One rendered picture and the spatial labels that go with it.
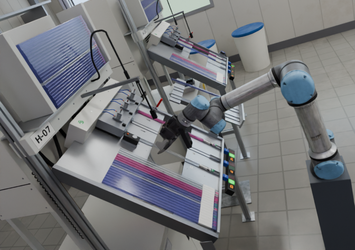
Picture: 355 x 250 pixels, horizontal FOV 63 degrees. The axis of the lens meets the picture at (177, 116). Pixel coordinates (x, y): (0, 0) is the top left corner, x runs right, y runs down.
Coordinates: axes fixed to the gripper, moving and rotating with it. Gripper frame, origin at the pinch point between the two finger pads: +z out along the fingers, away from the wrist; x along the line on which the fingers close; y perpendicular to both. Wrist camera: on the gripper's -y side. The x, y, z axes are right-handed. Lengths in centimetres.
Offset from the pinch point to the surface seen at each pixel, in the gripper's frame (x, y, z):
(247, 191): -59, -92, 30
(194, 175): 8.2, -19.2, -4.3
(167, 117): -29.9, 2.8, 1.7
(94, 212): 2, 2, 68
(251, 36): -294, -62, -21
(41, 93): 28, 56, -9
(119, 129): 6.1, 23.1, 1.2
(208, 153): -13.8, -24.9, -5.8
